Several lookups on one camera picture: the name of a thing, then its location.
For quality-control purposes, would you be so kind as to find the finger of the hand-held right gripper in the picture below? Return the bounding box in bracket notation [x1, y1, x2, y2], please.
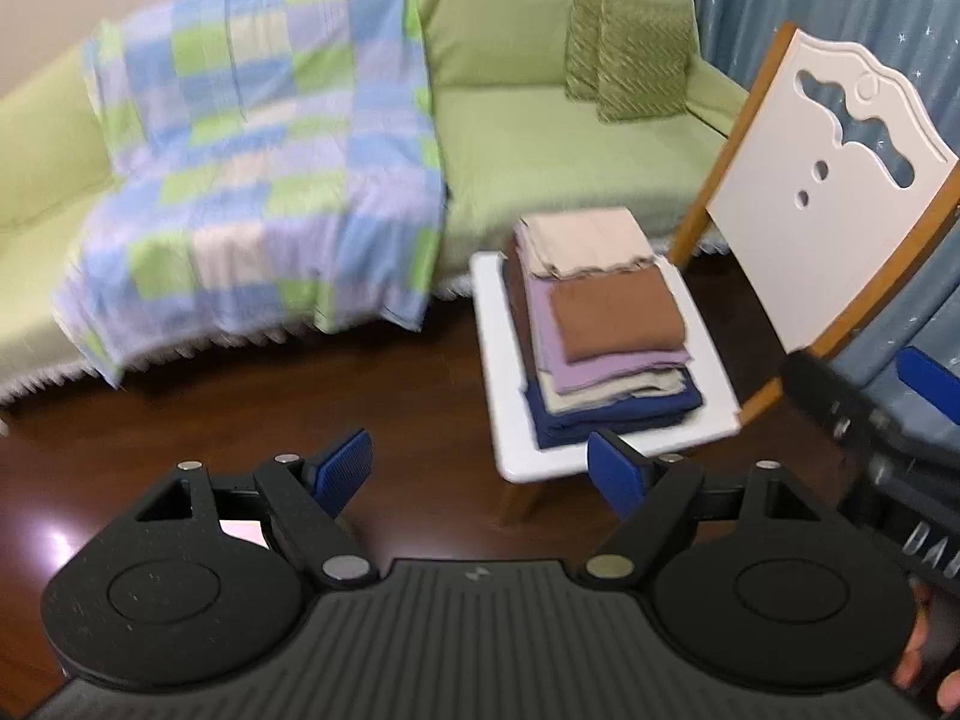
[778, 351, 875, 455]
[895, 346, 960, 430]

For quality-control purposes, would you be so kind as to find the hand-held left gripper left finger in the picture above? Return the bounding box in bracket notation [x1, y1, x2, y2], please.
[135, 429, 378, 590]

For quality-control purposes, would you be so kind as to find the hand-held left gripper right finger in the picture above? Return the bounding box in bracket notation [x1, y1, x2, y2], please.
[576, 429, 827, 592]

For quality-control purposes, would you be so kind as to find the brown cloth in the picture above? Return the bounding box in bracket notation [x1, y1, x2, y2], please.
[550, 266, 689, 365]

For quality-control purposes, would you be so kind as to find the person's right hand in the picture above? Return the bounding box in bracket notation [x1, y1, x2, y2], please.
[892, 581, 960, 715]

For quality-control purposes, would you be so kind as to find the stack of folded cloths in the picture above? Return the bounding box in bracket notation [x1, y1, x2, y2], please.
[504, 255, 706, 452]

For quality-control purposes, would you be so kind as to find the cream folded cloth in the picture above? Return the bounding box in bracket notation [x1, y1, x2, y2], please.
[538, 366, 689, 416]

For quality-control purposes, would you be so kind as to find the purple folded cloth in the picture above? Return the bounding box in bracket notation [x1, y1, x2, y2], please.
[523, 272, 692, 396]

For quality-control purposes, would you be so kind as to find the white wooden chair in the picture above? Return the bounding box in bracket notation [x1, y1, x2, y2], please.
[469, 21, 960, 522]

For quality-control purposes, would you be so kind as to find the beige folded cloth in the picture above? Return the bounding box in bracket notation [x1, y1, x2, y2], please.
[514, 208, 662, 280]

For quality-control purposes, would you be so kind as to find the blue green checked blanket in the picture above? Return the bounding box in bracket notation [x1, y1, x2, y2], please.
[54, 0, 452, 389]

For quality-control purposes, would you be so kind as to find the green covered sofa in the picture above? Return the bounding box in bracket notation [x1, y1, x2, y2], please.
[0, 0, 752, 407]

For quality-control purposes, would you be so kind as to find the green patterned cushion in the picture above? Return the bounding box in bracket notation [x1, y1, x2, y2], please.
[596, 0, 695, 125]
[564, 0, 607, 102]

